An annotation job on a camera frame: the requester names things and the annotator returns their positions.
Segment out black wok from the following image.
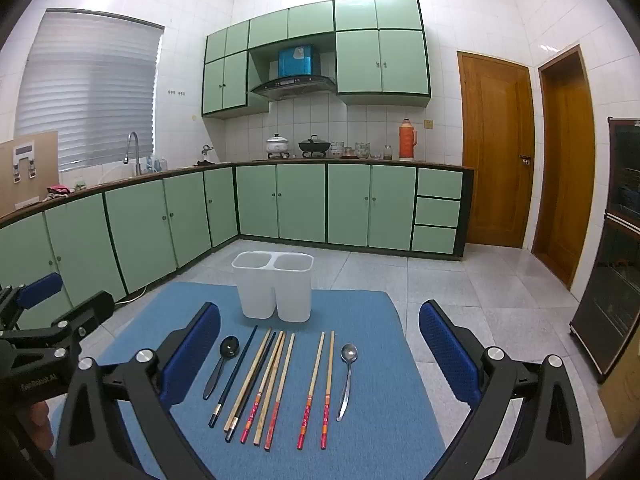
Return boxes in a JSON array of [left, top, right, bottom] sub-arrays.
[[298, 135, 332, 157]]

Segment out plain wooden door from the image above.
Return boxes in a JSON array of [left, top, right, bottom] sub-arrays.
[[531, 45, 597, 291]]

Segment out dark glass-front cabinet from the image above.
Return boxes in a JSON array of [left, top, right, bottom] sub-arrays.
[[570, 116, 640, 385]]

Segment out green base cabinets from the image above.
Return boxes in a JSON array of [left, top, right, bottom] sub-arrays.
[[0, 160, 475, 331]]

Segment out metal kitchen faucet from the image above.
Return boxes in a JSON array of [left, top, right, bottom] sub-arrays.
[[124, 131, 142, 177]]

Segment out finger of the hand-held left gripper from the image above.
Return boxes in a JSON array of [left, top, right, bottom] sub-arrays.
[[0, 290, 115, 362], [0, 272, 64, 332]]

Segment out red-ended wooden chopstick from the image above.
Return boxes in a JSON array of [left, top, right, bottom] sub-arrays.
[[320, 331, 335, 450], [239, 330, 285, 444], [297, 331, 326, 450], [264, 333, 297, 451]]

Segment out green wall cabinets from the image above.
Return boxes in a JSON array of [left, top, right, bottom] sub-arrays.
[[201, 0, 432, 120]]

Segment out white plastic utensil holder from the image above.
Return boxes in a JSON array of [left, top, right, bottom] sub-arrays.
[[231, 251, 315, 323]]

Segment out blue table mat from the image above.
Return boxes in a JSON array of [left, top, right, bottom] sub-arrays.
[[50, 281, 446, 480]]

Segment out orange thermos flask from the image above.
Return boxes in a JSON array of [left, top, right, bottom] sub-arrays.
[[398, 118, 418, 162]]

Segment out wooden door with handle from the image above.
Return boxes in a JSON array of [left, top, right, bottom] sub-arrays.
[[456, 51, 535, 249]]

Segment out white window blind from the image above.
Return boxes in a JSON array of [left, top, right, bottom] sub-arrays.
[[15, 9, 165, 172]]

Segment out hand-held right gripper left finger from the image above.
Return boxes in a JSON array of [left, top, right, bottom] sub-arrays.
[[55, 301, 222, 480]]

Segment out metal spoon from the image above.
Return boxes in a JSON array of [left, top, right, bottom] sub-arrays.
[[336, 343, 359, 422]]

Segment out plain wooden chopstick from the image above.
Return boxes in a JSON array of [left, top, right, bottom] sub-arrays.
[[253, 332, 289, 446], [223, 328, 273, 432]]

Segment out person's left hand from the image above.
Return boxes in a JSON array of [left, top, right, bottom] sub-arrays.
[[25, 400, 55, 453]]

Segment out cardboard box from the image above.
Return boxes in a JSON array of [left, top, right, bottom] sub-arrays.
[[0, 130, 60, 218]]

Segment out dark blue chopstick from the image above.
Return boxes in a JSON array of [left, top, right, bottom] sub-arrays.
[[208, 325, 259, 429], [225, 331, 278, 443]]

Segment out black range hood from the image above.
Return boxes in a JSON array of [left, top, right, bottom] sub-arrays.
[[250, 75, 337, 102]]

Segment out blue range hood housing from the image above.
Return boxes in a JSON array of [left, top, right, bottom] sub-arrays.
[[277, 44, 322, 78]]

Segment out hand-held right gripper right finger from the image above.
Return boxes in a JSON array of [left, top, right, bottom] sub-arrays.
[[418, 300, 586, 480]]

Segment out black spoon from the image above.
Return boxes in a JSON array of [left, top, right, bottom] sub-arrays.
[[202, 336, 241, 401]]

